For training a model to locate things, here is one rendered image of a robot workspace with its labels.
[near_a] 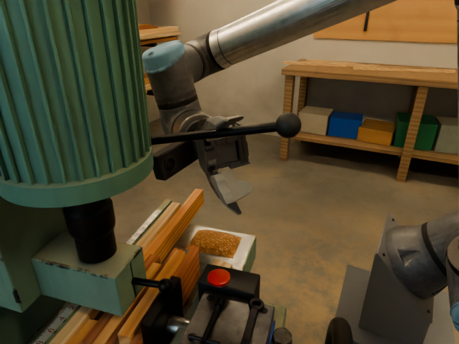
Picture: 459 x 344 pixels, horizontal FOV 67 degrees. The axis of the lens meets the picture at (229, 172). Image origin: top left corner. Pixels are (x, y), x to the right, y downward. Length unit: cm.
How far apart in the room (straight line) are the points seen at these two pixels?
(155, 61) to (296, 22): 28
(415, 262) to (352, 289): 30
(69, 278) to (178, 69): 43
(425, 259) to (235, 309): 59
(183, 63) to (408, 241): 68
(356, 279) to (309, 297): 71
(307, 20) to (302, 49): 295
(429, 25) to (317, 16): 284
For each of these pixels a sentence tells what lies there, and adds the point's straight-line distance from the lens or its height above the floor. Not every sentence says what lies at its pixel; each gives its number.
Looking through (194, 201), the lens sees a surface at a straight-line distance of 80.
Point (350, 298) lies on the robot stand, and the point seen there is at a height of 55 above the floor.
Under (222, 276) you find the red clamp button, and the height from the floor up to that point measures 102.
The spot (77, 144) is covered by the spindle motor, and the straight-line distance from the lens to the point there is 36.
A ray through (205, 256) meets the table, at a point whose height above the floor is 90.
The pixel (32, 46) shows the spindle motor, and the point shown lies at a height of 132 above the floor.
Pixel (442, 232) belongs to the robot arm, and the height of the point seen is 87.
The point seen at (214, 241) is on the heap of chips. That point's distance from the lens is 71.
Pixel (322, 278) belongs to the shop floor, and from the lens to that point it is 203.
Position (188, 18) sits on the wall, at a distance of 416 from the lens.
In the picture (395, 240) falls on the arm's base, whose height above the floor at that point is 81.
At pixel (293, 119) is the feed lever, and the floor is 121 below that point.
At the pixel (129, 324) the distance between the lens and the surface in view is 51.
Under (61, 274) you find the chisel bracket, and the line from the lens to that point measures 54.
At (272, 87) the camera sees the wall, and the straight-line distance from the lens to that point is 382.
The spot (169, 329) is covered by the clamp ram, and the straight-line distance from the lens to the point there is 52.
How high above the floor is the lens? 135
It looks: 26 degrees down
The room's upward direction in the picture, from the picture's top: straight up
